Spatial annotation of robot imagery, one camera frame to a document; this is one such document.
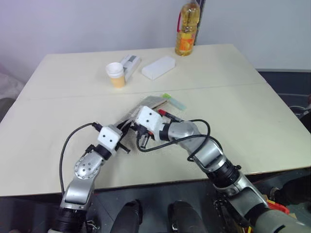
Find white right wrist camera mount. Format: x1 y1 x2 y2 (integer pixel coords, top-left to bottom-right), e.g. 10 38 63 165
135 105 166 142

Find white translucent plastic box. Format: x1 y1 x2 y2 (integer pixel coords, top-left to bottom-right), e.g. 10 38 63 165
141 55 177 81

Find yellow cooking oil bottle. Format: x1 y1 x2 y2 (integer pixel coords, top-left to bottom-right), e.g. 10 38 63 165
174 0 202 57

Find orange plastic item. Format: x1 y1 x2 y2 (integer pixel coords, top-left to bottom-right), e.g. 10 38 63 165
266 198 290 216

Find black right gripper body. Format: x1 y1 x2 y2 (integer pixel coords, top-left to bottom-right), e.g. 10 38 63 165
136 125 158 143

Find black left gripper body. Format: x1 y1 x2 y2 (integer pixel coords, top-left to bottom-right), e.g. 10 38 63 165
119 126 133 147

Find white box with grey print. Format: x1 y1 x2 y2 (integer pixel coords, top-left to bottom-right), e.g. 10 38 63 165
120 54 142 83

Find red marker pen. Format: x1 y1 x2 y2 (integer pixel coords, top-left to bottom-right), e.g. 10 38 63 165
157 109 183 122

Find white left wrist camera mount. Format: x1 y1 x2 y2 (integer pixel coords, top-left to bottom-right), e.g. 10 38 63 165
97 125 123 156

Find grid pattern zip pouch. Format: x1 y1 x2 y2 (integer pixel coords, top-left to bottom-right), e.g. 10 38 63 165
119 95 169 128

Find green highlighter pen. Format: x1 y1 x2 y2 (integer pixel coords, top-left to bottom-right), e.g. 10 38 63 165
162 93 188 111

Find white-capped orange plastic jar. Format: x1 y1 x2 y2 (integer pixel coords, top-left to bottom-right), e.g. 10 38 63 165
105 62 127 89

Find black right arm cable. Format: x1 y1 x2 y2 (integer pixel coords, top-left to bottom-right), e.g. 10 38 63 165
137 118 212 163

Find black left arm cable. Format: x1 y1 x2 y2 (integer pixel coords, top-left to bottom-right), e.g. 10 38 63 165
58 122 103 195

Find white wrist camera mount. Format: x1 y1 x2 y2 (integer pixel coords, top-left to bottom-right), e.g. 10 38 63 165
135 105 166 142
97 125 123 156

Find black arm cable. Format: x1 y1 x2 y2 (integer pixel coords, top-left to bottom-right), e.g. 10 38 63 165
58 122 103 195
137 118 212 163

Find black upright pole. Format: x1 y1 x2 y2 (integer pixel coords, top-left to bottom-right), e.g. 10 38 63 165
195 0 207 46

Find dark rounded shape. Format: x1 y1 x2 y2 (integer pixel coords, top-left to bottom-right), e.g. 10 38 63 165
109 200 143 233

